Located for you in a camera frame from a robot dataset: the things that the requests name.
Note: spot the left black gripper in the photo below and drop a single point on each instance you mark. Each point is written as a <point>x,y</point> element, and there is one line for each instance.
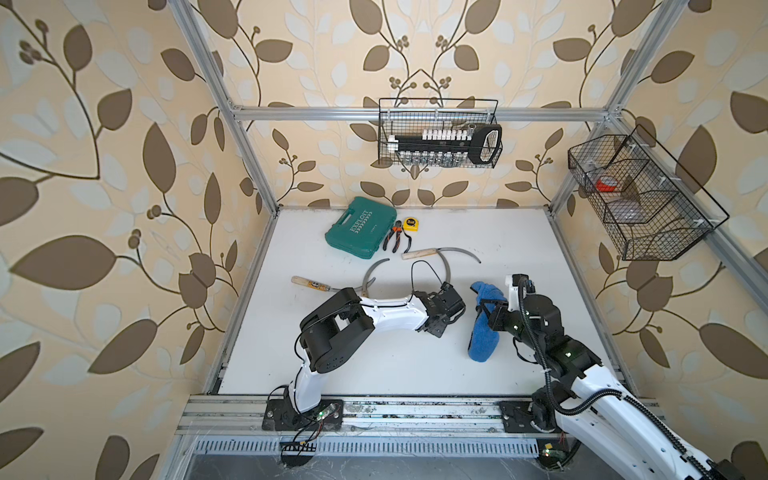
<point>438,332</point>

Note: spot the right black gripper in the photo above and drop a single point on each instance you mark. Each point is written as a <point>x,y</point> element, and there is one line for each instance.
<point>498,313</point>

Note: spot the blue microfiber rag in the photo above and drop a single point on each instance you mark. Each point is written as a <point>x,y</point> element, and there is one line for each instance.
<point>484,339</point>

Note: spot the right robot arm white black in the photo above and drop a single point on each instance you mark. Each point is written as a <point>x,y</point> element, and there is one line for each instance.
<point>582,397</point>

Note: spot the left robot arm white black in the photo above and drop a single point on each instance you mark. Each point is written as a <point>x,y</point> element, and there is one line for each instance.
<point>332,333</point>

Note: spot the yellow black tape measure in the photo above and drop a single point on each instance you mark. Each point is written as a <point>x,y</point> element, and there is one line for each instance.
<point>411,224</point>

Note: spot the green plastic tool case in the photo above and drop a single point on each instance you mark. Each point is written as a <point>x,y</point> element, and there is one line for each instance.
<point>362,227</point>

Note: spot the red item in basket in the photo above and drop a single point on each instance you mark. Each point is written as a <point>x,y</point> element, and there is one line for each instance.
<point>606,184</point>

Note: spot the black socket bit holder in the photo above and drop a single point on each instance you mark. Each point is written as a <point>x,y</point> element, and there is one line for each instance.
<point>474,146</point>

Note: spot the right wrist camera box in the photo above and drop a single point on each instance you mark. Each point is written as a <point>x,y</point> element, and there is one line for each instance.
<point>519,286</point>

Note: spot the black red handled pliers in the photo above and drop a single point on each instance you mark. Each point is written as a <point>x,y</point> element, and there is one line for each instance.
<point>396,233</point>

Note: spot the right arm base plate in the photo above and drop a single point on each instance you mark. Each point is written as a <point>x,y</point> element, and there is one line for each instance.
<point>526,417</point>

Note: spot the right wall wire basket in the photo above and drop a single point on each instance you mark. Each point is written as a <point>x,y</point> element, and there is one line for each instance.
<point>661,209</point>

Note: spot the wall wire basket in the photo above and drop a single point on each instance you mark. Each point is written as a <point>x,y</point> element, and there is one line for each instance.
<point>661,209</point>
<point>408,115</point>

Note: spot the back wall wire basket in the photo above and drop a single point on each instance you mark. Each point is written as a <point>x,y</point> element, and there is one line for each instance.
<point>408,115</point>

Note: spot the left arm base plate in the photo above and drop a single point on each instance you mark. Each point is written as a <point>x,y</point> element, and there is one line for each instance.
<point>324,414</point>

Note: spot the aluminium front rail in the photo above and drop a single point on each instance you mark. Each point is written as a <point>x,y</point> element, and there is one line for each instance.
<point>441,416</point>

